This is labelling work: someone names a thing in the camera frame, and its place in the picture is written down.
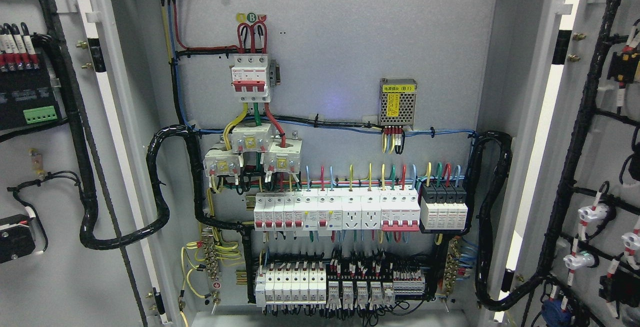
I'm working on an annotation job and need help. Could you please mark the white rotary selector switch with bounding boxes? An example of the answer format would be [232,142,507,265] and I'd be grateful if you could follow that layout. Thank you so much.
[0,214,35,263]

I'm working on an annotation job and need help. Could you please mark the metal mesh power supply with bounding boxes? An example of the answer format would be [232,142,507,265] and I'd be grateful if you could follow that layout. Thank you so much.
[378,78,418,127]

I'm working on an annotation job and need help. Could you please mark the grey cabinet door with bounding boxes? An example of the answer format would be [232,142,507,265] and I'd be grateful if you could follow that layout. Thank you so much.
[0,0,162,327]
[503,0,639,327]

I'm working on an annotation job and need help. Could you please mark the black cable loom left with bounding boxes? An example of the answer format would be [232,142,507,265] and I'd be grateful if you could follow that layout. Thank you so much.
[37,0,256,304]

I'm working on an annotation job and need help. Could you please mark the white current transformers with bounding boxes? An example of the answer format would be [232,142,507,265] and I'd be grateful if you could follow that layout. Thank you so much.
[203,122,302,185]

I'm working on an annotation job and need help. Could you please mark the black cable loom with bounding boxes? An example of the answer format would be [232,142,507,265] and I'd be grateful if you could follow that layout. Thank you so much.
[468,131,514,311]
[37,0,256,304]

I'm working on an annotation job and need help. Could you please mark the black cable loom right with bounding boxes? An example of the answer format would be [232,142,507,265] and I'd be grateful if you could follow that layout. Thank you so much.
[468,131,514,311]

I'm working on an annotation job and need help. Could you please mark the white socket breaker row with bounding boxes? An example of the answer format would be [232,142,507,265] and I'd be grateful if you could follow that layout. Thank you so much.
[253,186,420,236]

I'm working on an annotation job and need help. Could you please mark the black digital power meter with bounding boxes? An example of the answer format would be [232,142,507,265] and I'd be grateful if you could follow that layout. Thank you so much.
[0,53,61,130]

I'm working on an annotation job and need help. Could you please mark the lower white breaker row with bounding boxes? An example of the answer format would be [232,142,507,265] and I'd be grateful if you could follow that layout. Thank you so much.
[254,260,329,311]

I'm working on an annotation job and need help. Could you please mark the black white surge protector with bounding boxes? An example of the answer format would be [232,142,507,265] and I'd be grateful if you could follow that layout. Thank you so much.
[420,182,468,235]

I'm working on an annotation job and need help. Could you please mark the red white main breaker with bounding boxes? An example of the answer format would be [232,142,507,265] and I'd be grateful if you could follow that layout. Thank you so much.
[230,53,281,104]

